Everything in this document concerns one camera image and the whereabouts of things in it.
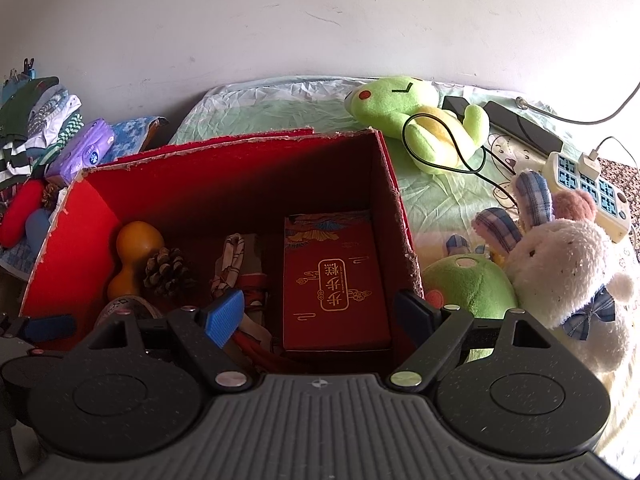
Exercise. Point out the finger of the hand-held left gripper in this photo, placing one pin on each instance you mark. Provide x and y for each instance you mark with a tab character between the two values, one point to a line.
50	327

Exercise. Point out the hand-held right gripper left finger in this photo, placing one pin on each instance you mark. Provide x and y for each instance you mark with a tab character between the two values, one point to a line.
222	317

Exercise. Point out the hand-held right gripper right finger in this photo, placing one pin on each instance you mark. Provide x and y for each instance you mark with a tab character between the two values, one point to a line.
415	317

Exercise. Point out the red and white cloth bag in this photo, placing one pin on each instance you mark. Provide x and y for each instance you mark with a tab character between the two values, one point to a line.
250	280

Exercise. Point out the pine cone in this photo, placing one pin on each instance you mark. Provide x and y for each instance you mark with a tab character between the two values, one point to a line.
51	196
167	272

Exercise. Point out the patterned tape roll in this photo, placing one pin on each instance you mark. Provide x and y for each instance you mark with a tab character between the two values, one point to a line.
130	305

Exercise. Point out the small red patterned box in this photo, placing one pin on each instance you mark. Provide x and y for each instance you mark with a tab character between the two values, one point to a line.
335	260

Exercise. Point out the orange-brown gourd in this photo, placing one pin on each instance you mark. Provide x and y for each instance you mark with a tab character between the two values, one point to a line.
137	242

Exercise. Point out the large red cardboard box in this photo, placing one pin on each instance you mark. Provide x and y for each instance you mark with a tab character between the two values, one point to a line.
225	185

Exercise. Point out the green plush toy black arms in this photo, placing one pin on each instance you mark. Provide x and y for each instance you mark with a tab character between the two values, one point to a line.
470	285

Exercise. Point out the light blue patterned cloth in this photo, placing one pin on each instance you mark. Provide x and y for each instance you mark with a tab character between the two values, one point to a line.
15	260

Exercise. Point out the blue grey plush piece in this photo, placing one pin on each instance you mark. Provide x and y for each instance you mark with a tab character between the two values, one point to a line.
37	230

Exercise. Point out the red plush cushion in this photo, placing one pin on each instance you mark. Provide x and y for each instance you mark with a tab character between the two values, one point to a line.
20	215

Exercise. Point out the pale printed bed sheet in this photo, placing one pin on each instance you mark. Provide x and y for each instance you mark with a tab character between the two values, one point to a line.
435	195

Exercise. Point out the white plush toy blue bow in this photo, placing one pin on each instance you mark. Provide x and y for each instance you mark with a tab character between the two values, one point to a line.
560	270

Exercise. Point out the pink plush toy plaid ears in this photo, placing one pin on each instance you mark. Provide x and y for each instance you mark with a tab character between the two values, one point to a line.
532	195

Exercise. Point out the purple tissue pack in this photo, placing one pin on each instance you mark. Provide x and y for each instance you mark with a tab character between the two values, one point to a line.
85	150

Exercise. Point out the blue patterned cushion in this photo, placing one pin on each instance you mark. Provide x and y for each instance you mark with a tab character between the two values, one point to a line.
132	135

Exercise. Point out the pile of folded clothes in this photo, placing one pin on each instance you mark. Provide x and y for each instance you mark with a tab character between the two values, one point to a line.
30	125

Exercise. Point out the small black power bank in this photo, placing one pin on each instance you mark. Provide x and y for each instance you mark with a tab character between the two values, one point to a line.
455	105

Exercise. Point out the long black flat device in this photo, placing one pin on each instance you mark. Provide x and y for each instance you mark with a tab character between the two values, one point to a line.
525	130

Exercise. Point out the green frog plush toy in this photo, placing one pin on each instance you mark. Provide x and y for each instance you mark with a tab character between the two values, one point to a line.
385	100

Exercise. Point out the white power strip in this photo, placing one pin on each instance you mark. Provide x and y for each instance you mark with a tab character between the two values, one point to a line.
600	195

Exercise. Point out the brown speckled blanket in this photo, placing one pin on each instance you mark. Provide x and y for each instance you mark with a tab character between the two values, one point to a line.
627	180

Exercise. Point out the blue clothes clips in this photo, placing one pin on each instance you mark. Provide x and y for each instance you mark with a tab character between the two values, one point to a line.
27	72

